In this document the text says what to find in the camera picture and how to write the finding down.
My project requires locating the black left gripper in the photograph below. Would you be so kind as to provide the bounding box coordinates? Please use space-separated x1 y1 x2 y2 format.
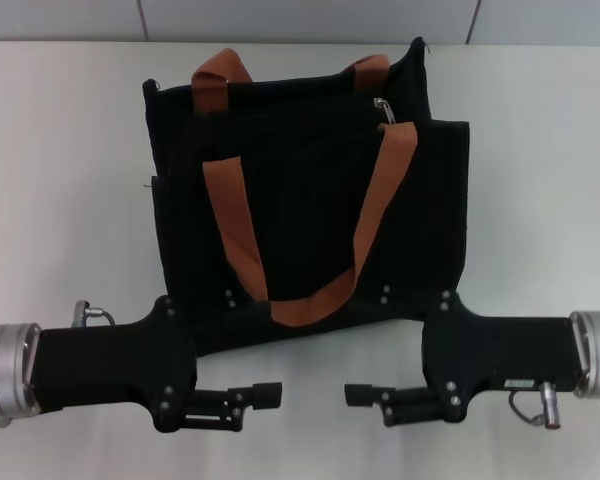
29 287 284 434

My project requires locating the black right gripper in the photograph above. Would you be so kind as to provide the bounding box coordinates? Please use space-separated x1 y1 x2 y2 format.
343 284 590 429

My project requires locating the silver zipper pull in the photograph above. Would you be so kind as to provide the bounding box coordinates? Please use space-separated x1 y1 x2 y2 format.
372 96 400 127

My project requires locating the left gripper silver cable connector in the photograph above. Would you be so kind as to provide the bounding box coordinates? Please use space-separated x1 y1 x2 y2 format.
71 298 117 329

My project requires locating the gripper silver cable connector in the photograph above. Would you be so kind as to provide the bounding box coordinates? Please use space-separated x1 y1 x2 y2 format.
71 298 117 329
508 381 565 432

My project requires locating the right gripper silver cable connector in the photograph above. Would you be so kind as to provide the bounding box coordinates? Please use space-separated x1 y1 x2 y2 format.
508 381 565 432

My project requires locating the black bag with orange handles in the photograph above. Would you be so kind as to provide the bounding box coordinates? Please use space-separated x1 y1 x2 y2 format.
142 35 472 359

